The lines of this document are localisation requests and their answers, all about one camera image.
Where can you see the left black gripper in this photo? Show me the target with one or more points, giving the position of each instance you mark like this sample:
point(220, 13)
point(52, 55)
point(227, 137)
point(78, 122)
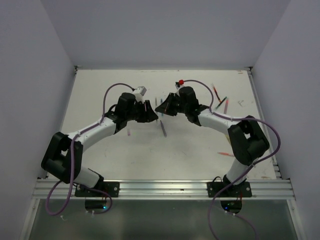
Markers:
point(148, 115)

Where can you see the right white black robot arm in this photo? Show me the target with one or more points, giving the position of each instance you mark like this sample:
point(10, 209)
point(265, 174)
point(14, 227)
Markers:
point(247, 139)

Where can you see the green pen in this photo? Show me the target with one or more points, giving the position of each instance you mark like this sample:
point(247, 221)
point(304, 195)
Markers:
point(221, 102)

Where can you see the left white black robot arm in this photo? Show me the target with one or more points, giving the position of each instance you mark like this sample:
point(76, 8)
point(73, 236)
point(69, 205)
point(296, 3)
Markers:
point(63, 157)

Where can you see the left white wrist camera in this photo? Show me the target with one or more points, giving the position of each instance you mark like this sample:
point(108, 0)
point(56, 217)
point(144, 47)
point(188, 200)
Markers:
point(139, 93)

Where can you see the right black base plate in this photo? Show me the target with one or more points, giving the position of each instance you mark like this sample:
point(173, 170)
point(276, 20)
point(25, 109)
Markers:
point(241, 190)

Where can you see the yellow highlighter pen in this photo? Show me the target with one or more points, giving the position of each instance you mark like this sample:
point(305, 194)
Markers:
point(228, 139)

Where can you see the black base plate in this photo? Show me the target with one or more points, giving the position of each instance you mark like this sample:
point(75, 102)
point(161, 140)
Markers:
point(241, 190)
point(112, 188)

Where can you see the red capped pen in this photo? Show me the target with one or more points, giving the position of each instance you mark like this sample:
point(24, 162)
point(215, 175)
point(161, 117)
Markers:
point(216, 93)

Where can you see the aluminium rail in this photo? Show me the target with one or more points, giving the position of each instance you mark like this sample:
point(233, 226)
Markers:
point(274, 189)
point(269, 132)

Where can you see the purple highlighter pen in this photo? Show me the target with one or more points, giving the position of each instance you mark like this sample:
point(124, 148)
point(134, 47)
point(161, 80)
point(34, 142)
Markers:
point(163, 128)

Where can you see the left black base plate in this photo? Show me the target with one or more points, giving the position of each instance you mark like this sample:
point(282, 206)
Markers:
point(112, 188)

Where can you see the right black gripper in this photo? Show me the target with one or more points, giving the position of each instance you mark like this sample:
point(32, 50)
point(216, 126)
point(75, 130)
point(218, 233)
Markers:
point(166, 107)

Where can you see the aluminium front rail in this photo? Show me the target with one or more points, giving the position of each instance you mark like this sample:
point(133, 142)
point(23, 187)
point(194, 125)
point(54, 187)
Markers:
point(274, 189)

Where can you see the aluminium right side rail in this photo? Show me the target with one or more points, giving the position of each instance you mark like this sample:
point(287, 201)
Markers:
point(269, 132)

